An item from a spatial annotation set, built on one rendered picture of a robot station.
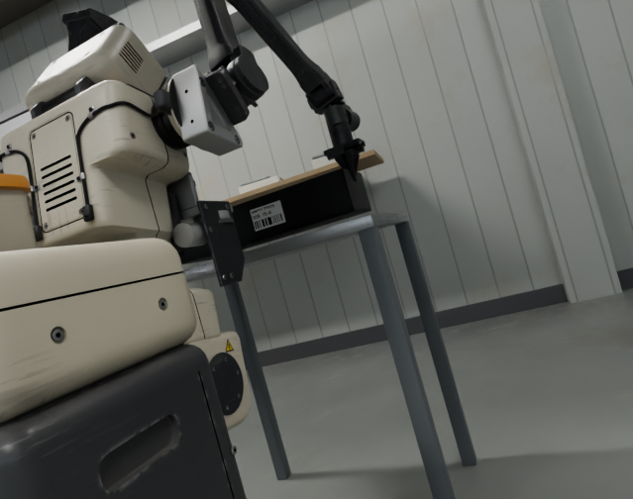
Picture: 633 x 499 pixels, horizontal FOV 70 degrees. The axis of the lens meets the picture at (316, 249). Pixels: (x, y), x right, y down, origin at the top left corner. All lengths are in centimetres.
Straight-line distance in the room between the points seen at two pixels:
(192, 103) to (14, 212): 30
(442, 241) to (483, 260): 31
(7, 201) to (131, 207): 22
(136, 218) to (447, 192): 276
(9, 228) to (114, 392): 25
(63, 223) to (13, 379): 44
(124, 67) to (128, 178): 19
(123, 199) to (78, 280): 36
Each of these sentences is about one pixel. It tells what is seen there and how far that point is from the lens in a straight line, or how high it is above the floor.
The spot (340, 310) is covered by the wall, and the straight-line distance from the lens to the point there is 349.
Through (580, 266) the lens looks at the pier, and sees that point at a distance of 336.
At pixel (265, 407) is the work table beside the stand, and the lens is 173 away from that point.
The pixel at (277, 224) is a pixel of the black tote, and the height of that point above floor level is 85.
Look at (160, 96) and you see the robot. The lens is 76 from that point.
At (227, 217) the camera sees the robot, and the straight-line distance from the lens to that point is 89.
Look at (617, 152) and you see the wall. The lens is 352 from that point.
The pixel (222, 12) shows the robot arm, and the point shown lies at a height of 125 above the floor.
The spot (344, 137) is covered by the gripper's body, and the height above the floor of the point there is 102.
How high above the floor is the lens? 74
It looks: 1 degrees up
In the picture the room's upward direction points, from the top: 16 degrees counter-clockwise
